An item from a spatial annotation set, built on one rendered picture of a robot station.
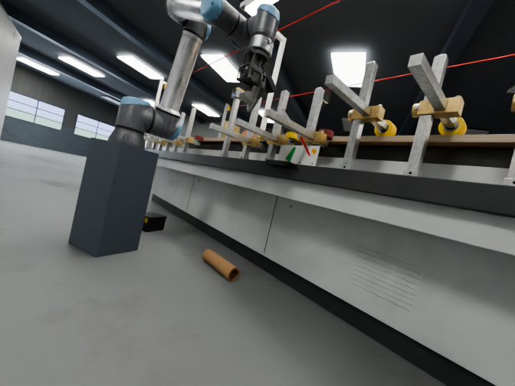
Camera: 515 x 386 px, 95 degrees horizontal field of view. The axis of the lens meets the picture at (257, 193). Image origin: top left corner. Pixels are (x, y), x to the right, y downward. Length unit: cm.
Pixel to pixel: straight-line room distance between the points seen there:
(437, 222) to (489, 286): 30
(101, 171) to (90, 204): 19
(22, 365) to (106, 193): 80
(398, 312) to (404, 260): 21
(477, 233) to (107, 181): 152
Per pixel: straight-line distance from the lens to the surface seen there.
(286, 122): 107
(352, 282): 129
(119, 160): 141
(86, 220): 156
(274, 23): 105
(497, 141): 114
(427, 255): 117
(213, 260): 149
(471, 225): 95
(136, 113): 152
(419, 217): 98
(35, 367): 88
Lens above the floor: 54
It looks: 1 degrees down
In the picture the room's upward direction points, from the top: 13 degrees clockwise
